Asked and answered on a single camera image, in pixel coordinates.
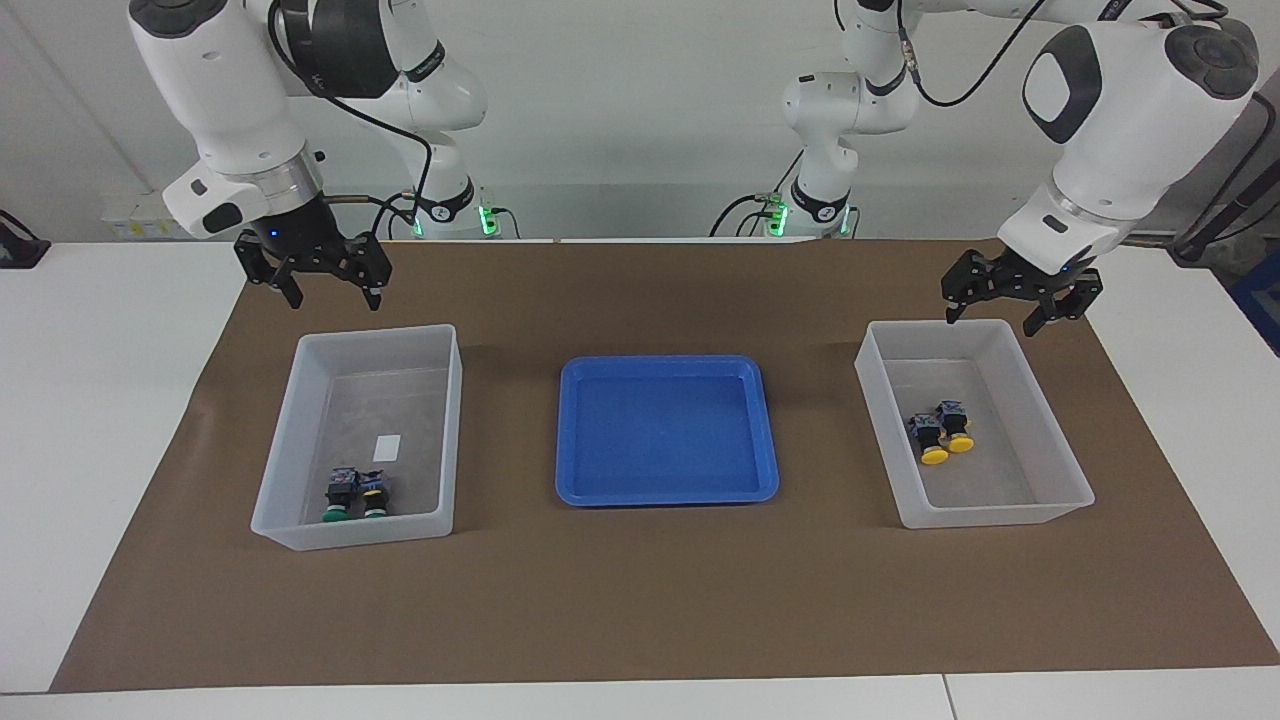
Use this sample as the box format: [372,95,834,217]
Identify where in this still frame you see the blue plastic tray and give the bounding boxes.
[555,355,780,508]

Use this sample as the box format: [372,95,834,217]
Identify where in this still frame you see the translucent white plastic box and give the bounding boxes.
[854,319,1095,530]
[250,323,464,552]

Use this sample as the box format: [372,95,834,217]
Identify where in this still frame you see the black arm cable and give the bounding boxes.
[265,0,433,236]
[895,0,1231,107]

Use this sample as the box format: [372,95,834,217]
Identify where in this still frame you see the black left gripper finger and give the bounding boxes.
[1022,268,1105,338]
[940,250,1001,325]

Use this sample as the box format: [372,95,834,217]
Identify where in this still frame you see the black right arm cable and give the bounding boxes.
[265,0,433,236]

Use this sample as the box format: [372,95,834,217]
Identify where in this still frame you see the blue crate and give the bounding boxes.
[1228,250,1280,358]

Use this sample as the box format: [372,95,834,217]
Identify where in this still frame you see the black desk object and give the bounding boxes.
[0,208,52,269]

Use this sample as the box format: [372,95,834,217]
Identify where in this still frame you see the white power strip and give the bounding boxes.
[100,203,193,241]

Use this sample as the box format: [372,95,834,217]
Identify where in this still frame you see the black metal stand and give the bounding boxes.
[1165,100,1280,266]

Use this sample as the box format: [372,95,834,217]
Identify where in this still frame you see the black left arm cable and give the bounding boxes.
[895,0,1231,107]

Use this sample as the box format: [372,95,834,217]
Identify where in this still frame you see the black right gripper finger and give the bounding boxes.
[234,230,305,311]
[340,232,393,312]

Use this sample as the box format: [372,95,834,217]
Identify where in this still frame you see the brown paper mat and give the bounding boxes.
[50,237,1280,694]

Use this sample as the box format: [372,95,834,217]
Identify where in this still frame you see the yellow push button switch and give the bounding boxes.
[936,399,976,454]
[908,413,951,467]

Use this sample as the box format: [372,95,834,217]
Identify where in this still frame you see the green push button switch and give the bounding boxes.
[322,466,360,524]

